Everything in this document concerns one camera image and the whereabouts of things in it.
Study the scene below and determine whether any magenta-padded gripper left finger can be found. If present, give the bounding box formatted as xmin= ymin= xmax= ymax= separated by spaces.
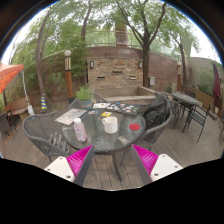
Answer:
xmin=44 ymin=144 xmax=96 ymax=187

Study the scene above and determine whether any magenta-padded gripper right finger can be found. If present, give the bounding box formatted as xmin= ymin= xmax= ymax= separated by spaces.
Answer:
xmin=129 ymin=144 xmax=184 ymax=187

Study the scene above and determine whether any pink drink bottle white cap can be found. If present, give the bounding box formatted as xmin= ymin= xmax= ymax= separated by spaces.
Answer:
xmin=73 ymin=117 xmax=88 ymax=143

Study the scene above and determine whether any flat round red coaster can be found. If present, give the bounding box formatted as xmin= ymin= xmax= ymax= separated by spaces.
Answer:
xmin=128 ymin=123 xmax=141 ymax=131

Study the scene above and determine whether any white ceramic mug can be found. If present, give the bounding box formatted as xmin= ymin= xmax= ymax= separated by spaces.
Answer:
xmin=101 ymin=115 xmax=119 ymax=135

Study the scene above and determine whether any black jacket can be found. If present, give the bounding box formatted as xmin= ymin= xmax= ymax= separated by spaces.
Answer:
xmin=143 ymin=93 xmax=172 ymax=131

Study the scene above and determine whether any black laptop with stickers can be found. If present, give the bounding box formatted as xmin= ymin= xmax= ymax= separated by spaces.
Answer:
xmin=105 ymin=102 xmax=143 ymax=117

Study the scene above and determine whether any white sticker sheet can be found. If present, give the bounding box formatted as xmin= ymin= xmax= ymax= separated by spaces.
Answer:
xmin=92 ymin=102 xmax=111 ymax=110

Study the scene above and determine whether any black metal chair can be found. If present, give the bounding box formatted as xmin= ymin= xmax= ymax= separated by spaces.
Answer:
xmin=0 ymin=109 xmax=18 ymax=138
xmin=182 ymin=103 xmax=213 ymax=143

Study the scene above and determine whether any green potted plant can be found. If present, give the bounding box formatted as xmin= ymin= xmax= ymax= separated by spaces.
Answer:
xmin=75 ymin=83 xmax=95 ymax=110

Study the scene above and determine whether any blue yellow striped cone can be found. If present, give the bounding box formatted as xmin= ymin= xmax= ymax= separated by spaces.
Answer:
xmin=40 ymin=93 xmax=49 ymax=111

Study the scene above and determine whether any round dark patio table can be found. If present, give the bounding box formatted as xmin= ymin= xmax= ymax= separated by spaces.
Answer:
xmin=170 ymin=91 xmax=200 ymax=118

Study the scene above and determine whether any wooden bench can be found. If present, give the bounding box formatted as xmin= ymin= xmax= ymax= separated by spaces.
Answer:
xmin=3 ymin=96 xmax=31 ymax=122

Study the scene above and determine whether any dark-trunk tree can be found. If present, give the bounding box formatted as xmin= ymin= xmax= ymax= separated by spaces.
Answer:
xmin=113 ymin=0 xmax=201 ymax=89

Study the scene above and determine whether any leaning thin-trunk tree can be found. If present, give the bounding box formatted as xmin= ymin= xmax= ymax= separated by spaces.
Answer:
xmin=13 ymin=3 xmax=88 ymax=105

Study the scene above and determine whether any closed maroon umbrella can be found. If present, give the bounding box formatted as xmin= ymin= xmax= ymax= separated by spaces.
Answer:
xmin=212 ymin=62 xmax=222 ymax=109

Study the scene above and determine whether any orange patio umbrella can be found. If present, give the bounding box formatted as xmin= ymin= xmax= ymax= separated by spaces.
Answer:
xmin=0 ymin=63 xmax=35 ymax=116

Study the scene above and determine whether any brown lamp post white globe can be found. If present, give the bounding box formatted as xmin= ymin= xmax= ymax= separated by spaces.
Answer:
xmin=176 ymin=61 xmax=183 ymax=93
xmin=64 ymin=49 xmax=75 ymax=104

